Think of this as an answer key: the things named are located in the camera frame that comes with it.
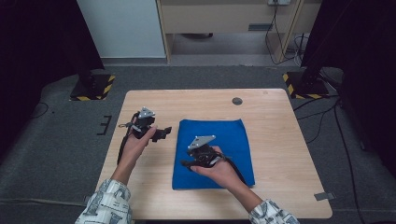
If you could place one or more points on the person's left hand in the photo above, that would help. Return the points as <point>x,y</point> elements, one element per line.
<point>137,151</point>

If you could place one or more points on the black curtain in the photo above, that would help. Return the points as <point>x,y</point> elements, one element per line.
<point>40,46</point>
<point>367,46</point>

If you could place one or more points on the light wooden desk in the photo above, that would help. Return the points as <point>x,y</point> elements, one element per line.
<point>218,17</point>

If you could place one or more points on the patterned white sleeve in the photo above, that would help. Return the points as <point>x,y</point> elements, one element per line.
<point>106,203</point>
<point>272,214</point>

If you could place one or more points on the patterned white left sleeve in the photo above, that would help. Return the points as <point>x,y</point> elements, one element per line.
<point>106,203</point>

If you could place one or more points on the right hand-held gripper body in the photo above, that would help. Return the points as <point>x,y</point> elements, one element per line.
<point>204,154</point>

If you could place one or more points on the black tape floor mark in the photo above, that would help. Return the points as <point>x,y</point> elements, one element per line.
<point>106,124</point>

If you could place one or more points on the white power strip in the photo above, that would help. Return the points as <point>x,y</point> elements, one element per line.
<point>278,2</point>

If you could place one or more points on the person's right hand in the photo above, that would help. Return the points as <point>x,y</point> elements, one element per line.
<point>219,172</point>

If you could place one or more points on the black yellow-striped stand base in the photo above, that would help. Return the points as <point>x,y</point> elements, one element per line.
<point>93,88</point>
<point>306,88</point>

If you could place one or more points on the white panel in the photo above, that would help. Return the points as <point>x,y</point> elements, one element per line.
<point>121,28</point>

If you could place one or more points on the patterned white right sleeve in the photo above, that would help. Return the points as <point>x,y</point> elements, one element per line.
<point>272,214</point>

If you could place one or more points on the blue cloth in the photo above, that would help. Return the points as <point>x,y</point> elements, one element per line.
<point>230,140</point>

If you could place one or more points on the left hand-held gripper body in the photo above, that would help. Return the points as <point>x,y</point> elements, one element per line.
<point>142,124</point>

